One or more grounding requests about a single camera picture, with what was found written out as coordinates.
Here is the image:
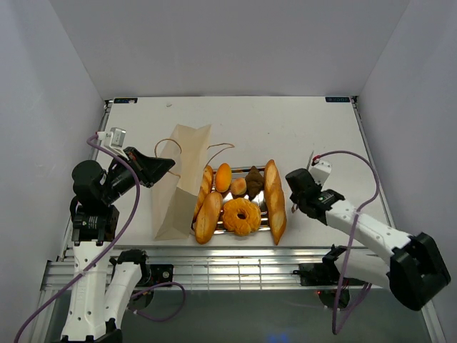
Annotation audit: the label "aluminium frame rail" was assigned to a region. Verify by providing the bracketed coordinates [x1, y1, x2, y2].
[41, 246, 429, 292]

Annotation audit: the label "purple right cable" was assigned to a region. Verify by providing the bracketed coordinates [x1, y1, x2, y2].
[313, 149, 380, 336]

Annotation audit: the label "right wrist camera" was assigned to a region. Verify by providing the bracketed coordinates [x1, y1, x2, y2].
[308, 156, 332, 187]

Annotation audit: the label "orange oval bun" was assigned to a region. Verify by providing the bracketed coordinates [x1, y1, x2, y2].
[215, 163, 232, 193]

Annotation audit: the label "blue label corner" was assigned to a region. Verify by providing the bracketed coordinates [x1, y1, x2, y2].
[325, 96, 351, 103]
[114, 97, 138, 104]

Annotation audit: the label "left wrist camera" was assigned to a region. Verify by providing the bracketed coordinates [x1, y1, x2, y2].
[96, 127, 127, 159]

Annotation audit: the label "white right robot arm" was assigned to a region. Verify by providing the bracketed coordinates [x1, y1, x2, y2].
[286, 168, 451, 311]

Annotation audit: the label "metal tray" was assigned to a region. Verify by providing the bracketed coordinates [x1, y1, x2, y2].
[191, 160, 287, 244]

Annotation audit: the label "beige paper bag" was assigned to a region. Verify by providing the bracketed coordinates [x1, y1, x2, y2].
[151, 124, 233, 241]

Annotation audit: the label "short loaf front left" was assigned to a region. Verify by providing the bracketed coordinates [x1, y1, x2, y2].
[195, 192, 223, 244]

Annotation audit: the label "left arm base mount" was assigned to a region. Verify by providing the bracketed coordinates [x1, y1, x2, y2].
[128, 264, 174, 310]

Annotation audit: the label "twisted loaf back left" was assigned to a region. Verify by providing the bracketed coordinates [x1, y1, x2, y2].
[193, 165, 214, 221]

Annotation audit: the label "small round bun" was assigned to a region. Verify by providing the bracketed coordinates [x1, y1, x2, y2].
[230, 177, 247, 197]

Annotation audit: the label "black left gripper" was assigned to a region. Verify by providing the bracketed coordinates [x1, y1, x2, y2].
[101, 146, 175, 204]

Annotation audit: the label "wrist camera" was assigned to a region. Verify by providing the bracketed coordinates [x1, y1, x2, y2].
[96, 127, 127, 159]
[308, 156, 332, 187]

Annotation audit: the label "long baguette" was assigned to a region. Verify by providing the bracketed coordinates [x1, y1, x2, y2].
[264, 159, 287, 245]

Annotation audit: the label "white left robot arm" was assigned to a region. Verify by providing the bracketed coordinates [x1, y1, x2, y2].
[60, 146, 175, 342]

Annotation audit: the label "brown chocolate croissant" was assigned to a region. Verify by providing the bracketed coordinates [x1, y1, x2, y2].
[245, 166, 264, 200]

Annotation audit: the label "blue label left corner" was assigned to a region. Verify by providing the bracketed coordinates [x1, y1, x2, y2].
[114, 97, 138, 104]

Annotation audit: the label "metal tongs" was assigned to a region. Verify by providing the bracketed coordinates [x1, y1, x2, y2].
[291, 150, 314, 214]

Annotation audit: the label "blue label right corner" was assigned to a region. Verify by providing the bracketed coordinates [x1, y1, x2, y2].
[325, 96, 351, 103]

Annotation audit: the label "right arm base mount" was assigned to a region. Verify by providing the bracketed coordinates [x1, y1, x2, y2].
[292, 263, 363, 309]

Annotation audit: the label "ring shaped bread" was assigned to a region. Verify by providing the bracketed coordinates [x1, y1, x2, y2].
[221, 198, 261, 237]

